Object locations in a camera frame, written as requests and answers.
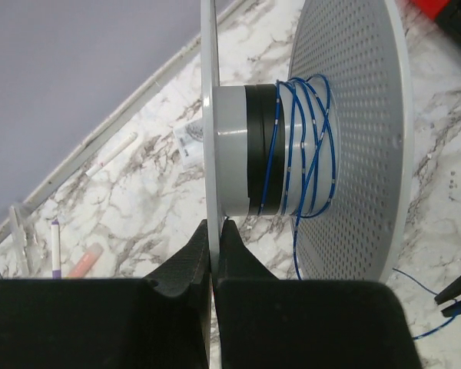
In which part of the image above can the clear plastic T piece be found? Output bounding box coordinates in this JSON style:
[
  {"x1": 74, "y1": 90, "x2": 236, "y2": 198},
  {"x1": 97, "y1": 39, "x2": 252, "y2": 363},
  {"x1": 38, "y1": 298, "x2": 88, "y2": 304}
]
[{"x1": 8, "y1": 203, "x2": 32, "y2": 276}]

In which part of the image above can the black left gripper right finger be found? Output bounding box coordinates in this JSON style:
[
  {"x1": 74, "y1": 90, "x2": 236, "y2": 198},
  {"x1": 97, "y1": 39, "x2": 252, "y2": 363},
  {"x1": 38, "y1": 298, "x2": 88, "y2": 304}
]
[{"x1": 214, "y1": 220, "x2": 421, "y2": 368}]

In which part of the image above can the white packaged ruler set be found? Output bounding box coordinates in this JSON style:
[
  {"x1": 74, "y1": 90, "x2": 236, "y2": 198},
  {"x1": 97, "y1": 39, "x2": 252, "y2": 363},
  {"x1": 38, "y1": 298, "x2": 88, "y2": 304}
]
[{"x1": 173, "y1": 119, "x2": 204, "y2": 169}]

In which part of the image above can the red storage bin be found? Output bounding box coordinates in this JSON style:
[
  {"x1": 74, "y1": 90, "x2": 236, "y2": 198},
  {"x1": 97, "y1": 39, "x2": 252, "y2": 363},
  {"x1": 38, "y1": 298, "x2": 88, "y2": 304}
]
[{"x1": 410, "y1": 0, "x2": 461, "y2": 22}]

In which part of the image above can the white purple pen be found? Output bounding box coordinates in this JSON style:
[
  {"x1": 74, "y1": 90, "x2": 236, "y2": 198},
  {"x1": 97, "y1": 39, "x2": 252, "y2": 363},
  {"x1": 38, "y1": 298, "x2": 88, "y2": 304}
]
[{"x1": 51, "y1": 219, "x2": 61, "y2": 279}]

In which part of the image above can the pink yellow highlighter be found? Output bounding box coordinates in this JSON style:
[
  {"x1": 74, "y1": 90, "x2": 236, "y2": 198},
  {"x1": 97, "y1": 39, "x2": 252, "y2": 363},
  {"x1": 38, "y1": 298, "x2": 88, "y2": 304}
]
[{"x1": 65, "y1": 243, "x2": 104, "y2": 278}]

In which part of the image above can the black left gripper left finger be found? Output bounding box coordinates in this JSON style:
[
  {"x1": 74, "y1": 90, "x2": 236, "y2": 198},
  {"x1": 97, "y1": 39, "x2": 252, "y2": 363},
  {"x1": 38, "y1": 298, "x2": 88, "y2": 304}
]
[{"x1": 0, "y1": 221, "x2": 211, "y2": 368}]

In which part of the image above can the white perforated cable spool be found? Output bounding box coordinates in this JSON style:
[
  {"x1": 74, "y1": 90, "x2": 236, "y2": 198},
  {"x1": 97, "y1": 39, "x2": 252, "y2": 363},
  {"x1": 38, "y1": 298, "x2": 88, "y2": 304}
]
[{"x1": 199, "y1": 0, "x2": 414, "y2": 284}]

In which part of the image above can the thin blue cable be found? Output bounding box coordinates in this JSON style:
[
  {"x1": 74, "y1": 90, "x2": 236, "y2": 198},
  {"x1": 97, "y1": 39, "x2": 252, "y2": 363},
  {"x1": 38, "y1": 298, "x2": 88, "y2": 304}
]
[{"x1": 257, "y1": 73, "x2": 461, "y2": 341}]

